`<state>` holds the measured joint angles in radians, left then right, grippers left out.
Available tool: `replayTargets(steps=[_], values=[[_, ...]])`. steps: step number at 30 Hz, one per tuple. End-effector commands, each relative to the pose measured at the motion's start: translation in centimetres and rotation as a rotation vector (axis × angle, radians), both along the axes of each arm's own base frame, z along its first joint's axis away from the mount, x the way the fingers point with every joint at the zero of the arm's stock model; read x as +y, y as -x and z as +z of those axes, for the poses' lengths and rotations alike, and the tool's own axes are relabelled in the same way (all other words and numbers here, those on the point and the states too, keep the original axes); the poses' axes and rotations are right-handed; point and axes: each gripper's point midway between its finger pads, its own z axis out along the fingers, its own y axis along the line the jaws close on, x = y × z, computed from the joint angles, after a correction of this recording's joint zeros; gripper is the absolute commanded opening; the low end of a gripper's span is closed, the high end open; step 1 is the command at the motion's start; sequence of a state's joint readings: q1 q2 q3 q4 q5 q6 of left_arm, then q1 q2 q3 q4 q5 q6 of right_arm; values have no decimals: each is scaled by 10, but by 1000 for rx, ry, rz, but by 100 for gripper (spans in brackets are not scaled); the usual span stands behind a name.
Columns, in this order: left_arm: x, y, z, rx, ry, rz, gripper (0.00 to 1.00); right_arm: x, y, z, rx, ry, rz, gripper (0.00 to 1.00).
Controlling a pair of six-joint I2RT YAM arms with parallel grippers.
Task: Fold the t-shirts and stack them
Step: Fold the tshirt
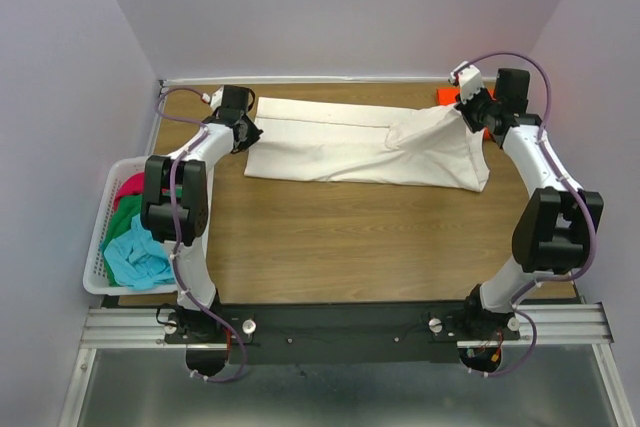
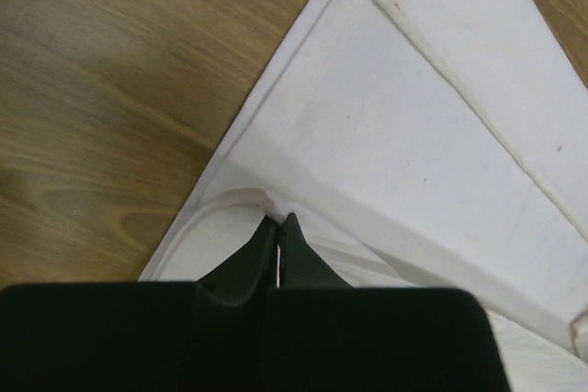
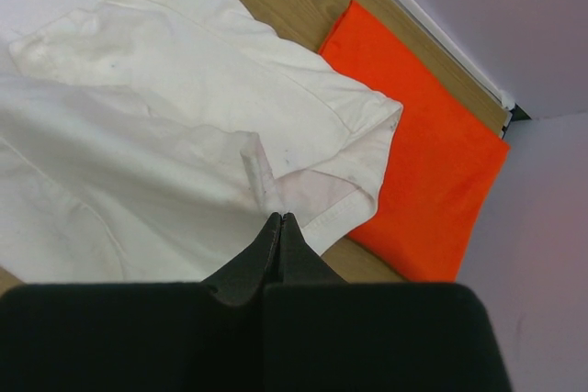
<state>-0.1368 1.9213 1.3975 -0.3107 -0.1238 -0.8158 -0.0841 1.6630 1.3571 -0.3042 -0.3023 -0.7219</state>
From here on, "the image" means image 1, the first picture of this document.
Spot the light blue t-shirt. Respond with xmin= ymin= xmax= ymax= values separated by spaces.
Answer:
xmin=101 ymin=215 xmax=175 ymax=291

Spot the magenta t-shirt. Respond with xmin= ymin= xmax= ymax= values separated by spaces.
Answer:
xmin=115 ymin=172 xmax=145 ymax=201

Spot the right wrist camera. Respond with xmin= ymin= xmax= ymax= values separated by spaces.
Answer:
xmin=448 ymin=61 xmax=485 ymax=103

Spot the orange folded t-shirt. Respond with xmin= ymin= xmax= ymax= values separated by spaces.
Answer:
xmin=435 ymin=87 xmax=494 ymax=141

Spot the white laundry basket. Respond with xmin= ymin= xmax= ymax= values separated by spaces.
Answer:
xmin=83 ymin=156 xmax=177 ymax=296

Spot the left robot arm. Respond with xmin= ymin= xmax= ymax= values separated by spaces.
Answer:
xmin=140 ymin=85 xmax=262 ymax=343

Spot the green t-shirt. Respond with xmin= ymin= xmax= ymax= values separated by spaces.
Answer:
xmin=101 ymin=195 xmax=142 ymax=250

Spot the aluminium frame rail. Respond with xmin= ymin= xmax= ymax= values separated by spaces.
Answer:
xmin=60 ymin=302 xmax=635 ymax=426

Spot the white t-shirt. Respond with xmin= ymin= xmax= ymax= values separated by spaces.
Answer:
xmin=244 ymin=97 xmax=490 ymax=192

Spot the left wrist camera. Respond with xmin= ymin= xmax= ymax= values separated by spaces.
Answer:
xmin=201 ymin=87 xmax=224 ymax=110

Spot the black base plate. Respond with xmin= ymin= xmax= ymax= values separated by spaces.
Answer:
xmin=161 ymin=301 xmax=520 ymax=371

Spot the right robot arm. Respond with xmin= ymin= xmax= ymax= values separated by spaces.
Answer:
xmin=449 ymin=62 xmax=604 ymax=339

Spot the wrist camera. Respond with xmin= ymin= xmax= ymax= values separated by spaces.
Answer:
xmin=448 ymin=61 xmax=485 ymax=103
xmin=201 ymin=87 xmax=224 ymax=110

